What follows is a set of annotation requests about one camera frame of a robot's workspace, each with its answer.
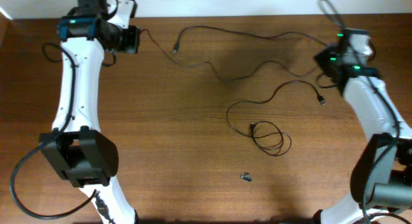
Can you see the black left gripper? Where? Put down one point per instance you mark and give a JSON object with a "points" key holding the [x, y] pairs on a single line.
{"points": [[132, 39]]}

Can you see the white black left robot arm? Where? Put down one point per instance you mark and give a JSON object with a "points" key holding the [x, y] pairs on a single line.
{"points": [[81, 154]]}

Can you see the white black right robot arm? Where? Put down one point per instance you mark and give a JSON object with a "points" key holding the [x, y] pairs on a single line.
{"points": [[380, 182]]}

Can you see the small black adapter plug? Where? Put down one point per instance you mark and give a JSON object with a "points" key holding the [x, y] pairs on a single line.
{"points": [[246, 177]]}

